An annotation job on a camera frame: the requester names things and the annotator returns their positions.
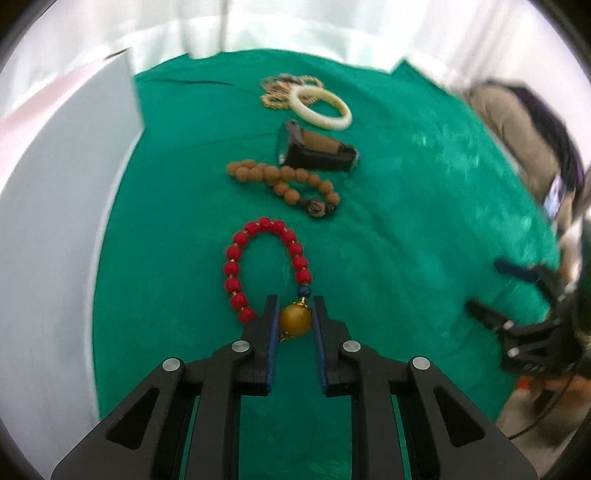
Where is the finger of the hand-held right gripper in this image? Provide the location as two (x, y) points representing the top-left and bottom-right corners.
(494, 257), (561, 298)
(466, 299), (518, 337)

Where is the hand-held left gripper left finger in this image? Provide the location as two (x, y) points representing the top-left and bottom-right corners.
(51, 294), (281, 480)

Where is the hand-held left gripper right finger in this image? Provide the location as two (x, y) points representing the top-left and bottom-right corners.
(313, 295), (541, 480)

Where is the red bead bracelet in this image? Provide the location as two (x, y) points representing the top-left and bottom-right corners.
(223, 217), (317, 343)

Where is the long white cardboard box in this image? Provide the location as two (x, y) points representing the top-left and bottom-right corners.
(0, 48), (145, 480)

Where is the green velvet cloth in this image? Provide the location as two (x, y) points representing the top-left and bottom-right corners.
(92, 48), (566, 480)

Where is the black wrist watch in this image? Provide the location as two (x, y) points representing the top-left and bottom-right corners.
(276, 119), (361, 172)

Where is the white jade bangle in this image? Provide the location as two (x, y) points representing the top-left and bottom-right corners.
(288, 86), (353, 131)

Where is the white curtain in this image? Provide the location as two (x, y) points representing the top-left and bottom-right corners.
(18, 0), (228, 79)
(185, 0), (573, 90)

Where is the brown wooden bead bracelet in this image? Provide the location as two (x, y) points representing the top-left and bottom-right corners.
(225, 159), (341, 219)

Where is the gold chain necklace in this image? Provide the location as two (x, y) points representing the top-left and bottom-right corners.
(260, 74), (324, 110)

